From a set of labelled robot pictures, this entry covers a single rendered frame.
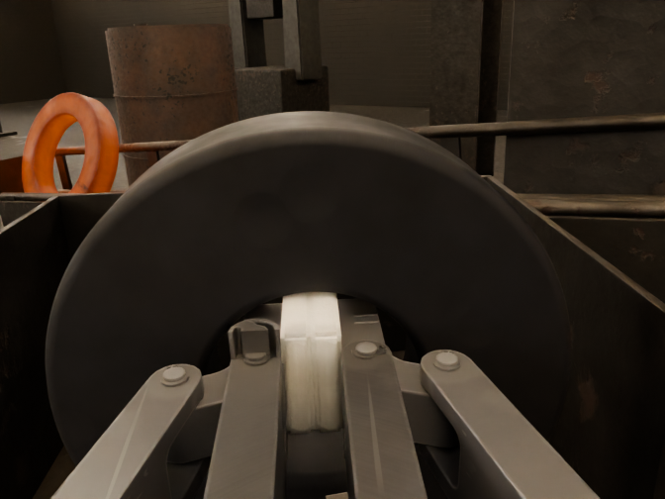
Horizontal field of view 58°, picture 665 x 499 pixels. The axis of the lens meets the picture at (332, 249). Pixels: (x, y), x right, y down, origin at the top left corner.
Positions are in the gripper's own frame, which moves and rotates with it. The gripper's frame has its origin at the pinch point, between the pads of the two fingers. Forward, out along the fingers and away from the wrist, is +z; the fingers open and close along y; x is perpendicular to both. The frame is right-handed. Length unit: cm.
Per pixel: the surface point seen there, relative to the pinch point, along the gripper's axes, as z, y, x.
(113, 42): 271, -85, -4
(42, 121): 72, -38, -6
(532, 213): 10.7, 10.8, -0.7
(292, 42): 546, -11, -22
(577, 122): 32.4, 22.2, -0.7
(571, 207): 24.4, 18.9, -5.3
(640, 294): 0.9, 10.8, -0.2
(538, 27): 36.2, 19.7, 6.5
